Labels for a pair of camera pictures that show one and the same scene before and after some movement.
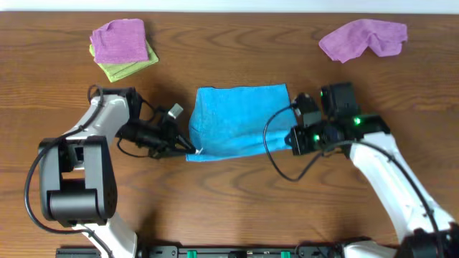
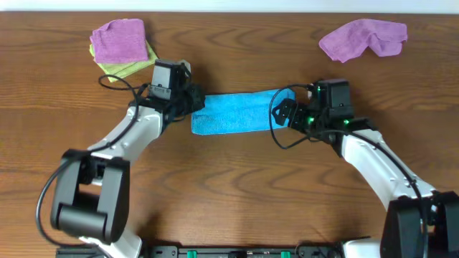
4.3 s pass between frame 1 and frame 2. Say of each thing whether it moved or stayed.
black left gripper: moved
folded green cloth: stayed
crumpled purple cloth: stayed
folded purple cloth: stayed
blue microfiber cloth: moved
